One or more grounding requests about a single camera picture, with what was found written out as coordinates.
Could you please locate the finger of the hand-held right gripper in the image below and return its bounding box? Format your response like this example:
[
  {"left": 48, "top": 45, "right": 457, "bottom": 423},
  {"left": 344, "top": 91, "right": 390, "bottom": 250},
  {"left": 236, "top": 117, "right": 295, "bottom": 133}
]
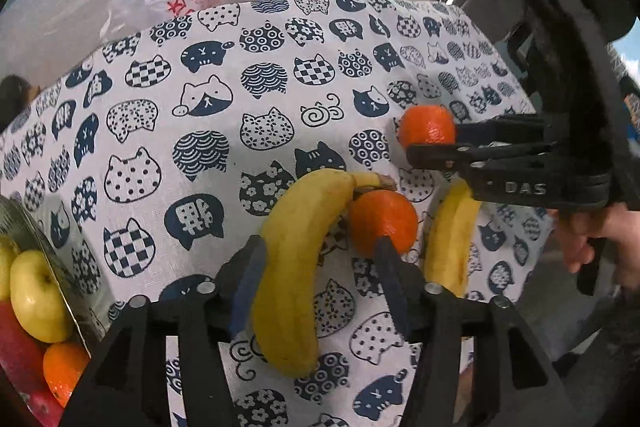
[
  {"left": 406, "top": 142, "right": 556, "bottom": 172},
  {"left": 455, "top": 114, "right": 547, "bottom": 144}
]

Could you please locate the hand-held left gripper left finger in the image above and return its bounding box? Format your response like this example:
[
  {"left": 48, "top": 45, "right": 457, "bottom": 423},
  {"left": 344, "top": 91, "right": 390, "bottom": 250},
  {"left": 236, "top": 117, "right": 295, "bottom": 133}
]
[{"left": 60, "top": 234, "right": 268, "bottom": 427}]

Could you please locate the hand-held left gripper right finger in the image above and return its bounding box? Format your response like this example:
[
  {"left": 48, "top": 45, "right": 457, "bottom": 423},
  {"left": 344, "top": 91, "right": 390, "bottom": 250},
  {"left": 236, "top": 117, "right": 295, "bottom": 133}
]
[{"left": 374, "top": 236, "right": 583, "bottom": 427}]

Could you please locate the large yellow banana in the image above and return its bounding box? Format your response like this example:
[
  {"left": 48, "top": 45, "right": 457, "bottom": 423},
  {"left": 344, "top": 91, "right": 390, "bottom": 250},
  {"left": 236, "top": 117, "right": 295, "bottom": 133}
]
[{"left": 250, "top": 169, "right": 396, "bottom": 378}]

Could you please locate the small orange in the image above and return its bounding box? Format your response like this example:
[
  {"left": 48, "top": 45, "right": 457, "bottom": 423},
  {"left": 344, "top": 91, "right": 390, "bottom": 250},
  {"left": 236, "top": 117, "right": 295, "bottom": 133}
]
[
  {"left": 397, "top": 104, "right": 457, "bottom": 148},
  {"left": 349, "top": 189, "right": 418, "bottom": 258}
]

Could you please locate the scalloped clear glass plate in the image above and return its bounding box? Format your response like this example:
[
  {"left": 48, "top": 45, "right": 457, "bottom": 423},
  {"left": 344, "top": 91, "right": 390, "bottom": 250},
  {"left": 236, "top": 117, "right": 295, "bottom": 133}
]
[{"left": 0, "top": 194, "right": 103, "bottom": 427}]

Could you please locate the red apple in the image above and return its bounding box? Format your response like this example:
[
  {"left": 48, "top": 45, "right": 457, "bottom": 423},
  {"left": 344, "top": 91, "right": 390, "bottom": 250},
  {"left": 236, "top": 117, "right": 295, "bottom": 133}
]
[
  {"left": 0, "top": 302, "right": 51, "bottom": 393},
  {"left": 25, "top": 387, "right": 66, "bottom": 427}
]

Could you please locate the yellow-green apple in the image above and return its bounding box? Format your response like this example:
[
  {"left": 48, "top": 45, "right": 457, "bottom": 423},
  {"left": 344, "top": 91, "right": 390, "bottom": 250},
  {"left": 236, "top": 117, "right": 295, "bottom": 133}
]
[
  {"left": 9, "top": 249, "right": 76, "bottom": 344},
  {"left": 0, "top": 234, "right": 21, "bottom": 303}
]

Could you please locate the person's right hand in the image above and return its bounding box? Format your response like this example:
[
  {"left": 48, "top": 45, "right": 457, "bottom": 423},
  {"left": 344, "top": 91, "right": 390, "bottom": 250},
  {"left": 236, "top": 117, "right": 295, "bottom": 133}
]
[{"left": 552, "top": 202, "right": 640, "bottom": 293}]

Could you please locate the small yellow banana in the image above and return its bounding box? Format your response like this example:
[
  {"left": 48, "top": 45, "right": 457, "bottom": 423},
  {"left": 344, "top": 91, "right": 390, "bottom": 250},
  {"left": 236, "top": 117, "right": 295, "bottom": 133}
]
[{"left": 422, "top": 179, "right": 483, "bottom": 298}]

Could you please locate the cat print tablecloth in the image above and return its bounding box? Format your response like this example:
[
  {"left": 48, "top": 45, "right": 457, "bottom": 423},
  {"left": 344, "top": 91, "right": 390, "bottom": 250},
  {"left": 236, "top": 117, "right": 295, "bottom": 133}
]
[{"left": 0, "top": 0, "right": 556, "bottom": 427}]

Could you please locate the large orange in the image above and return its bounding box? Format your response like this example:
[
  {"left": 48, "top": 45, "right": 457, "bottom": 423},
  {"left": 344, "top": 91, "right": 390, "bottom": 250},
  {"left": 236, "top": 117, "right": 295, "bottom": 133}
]
[{"left": 42, "top": 341, "right": 91, "bottom": 408}]

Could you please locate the black round object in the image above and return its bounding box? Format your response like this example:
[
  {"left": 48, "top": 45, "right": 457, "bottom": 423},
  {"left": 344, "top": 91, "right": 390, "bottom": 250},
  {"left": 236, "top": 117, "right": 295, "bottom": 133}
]
[{"left": 0, "top": 76, "right": 31, "bottom": 128}]

